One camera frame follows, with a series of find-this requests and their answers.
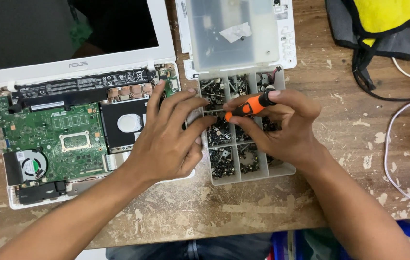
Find person's right hand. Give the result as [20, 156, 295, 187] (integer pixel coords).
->
[223, 89, 327, 171]

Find person's left hand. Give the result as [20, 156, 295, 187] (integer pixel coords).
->
[125, 79, 217, 185]

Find orange black screwdriver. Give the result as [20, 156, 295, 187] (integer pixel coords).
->
[224, 85, 278, 123]

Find black hard drive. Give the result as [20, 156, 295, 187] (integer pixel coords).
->
[100, 98, 152, 153]

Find small green circuit board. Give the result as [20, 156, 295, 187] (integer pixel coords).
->
[156, 67, 180, 99]

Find heap of small black screws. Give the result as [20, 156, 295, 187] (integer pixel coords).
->
[199, 74, 285, 180]

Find white opened laptop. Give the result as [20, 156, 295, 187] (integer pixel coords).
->
[0, 0, 196, 210]

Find white laptop bottom cover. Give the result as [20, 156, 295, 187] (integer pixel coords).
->
[175, 0, 297, 81]

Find long black laptop battery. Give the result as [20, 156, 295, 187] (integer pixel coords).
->
[9, 68, 157, 113]

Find clear plastic compartment box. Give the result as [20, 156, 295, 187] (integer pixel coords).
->
[185, 0, 297, 186]

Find person's blue jeans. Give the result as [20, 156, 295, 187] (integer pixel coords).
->
[105, 233, 274, 260]

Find white paper scrap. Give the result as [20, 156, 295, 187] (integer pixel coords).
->
[219, 22, 253, 43]

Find green laptop motherboard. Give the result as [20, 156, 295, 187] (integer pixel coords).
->
[0, 96, 110, 183]

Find black laptop speaker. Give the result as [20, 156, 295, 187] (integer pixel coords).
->
[15, 180, 68, 206]

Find black cooling fan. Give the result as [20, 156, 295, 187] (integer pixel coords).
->
[3, 147, 49, 187]

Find yellow grey black bag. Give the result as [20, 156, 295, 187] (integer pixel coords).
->
[324, 0, 410, 61]

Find small part with red wire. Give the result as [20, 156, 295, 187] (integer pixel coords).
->
[257, 71, 282, 91]

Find black bag strap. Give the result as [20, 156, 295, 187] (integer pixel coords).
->
[351, 46, 410, 103]

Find pale pink cable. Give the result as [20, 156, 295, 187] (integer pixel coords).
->
[384, 98, 410, 212]

